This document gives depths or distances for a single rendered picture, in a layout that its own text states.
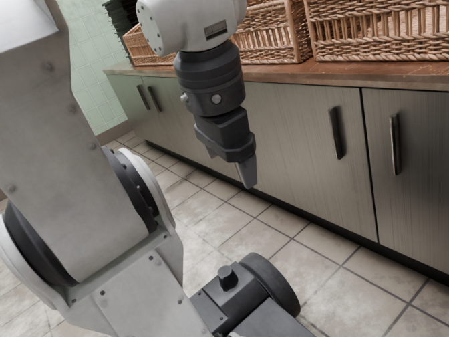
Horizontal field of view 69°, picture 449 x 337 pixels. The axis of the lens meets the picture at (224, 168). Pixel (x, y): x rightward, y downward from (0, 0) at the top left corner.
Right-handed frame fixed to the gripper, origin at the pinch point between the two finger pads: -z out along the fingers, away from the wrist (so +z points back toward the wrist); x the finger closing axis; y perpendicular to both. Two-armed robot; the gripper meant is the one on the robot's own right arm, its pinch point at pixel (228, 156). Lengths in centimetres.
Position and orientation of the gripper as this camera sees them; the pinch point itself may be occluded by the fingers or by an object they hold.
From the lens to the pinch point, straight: 54.6
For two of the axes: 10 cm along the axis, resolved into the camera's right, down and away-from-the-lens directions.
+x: -5.7, -4.7, 6.8
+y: -8.0, 5.0, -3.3
